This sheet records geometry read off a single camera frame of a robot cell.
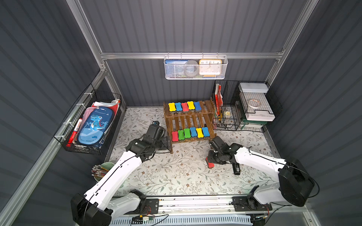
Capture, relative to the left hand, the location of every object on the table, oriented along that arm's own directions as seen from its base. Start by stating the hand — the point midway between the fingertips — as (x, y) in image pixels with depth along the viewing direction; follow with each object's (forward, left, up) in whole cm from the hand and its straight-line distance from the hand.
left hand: (163, 140), depth 76 cm
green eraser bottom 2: (+8, -13, -4) cm, 16 cm away
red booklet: (+47, -41, -11) cm, 63 cm away
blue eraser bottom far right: (+10, -25, -4) cm, 27 cm away
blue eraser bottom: (+9, -17, -4) cm, 20 cm away
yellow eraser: (+18, -4, +8) cm, 20 cm away
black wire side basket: (+20, +41, +14) cm, 47 cm away
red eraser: (-6, -28, -19) cm, 34 cm away
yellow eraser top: (+19, -16, +8) cm, 26 cm away
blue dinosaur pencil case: (0, +30, +15) cm, 33 cm away
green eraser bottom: (+6, -10, -4) cm, 12 cm away
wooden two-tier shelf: (+19, -15, -6) cm, 25 cm away
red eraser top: (+18, -12, +8) cm, 23 cm away
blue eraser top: (+19, -8, +8) cm, 22 cm away
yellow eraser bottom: (+8, -21, -4) cm, 23 cm away
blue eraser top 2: (+18, -19, +8) cm, 28 cm away
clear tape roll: (+29, -59, 0) cm, 66 cm away
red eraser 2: (+5, -6, -4) cm, 9 cm away
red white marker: (-5, +40, +12) cm, 42 cm away
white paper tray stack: (+43, -66, +3) cm, 79 cm away
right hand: (-3, -28, -15) cm, 32 cm away
